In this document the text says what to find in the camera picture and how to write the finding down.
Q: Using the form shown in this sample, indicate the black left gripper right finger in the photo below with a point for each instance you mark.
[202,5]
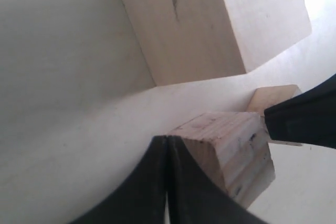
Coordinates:
[192,196]

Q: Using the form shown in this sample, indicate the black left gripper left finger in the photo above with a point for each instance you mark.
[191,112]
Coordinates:
[141,197]

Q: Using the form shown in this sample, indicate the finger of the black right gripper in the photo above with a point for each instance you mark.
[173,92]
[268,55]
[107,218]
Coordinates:
[308,118]

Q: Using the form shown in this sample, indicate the small wooden cube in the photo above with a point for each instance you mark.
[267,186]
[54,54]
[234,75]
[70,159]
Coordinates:
[266,97]

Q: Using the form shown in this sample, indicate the medium wooden cube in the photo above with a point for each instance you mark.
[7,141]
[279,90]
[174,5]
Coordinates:
[232,150]

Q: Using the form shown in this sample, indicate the large wooden cube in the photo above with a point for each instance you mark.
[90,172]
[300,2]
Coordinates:
[193,40]

